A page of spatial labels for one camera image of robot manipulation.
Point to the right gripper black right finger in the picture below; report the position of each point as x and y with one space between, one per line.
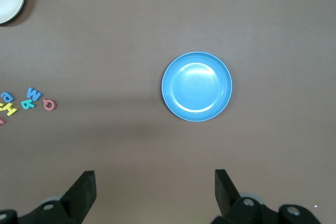
225 197

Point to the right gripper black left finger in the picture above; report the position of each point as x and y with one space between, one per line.
81 195

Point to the pink foam letter Q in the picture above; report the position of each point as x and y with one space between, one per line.
45 106

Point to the pink foam letter w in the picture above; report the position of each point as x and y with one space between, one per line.
1 121

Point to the blue foam letter M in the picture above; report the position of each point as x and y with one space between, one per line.
33 95

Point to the blue plate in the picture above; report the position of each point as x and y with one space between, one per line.
197 87

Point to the teal foam letter R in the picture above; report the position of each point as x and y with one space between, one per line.
26 105

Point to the yellow foam letter H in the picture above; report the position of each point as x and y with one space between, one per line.
10 108

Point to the blue foam letter a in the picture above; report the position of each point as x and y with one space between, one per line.
3 95

